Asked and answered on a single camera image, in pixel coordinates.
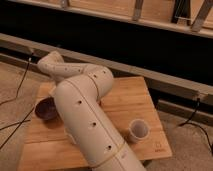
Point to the dark purple bowl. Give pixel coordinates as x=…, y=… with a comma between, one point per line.
x=46, y=109

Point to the white plastic cup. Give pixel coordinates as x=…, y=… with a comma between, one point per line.
x=138, y=130

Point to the wooden cutting board table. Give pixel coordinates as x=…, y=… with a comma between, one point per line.
x=47, y=147

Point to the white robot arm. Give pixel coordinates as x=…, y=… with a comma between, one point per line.
x=79, y=89

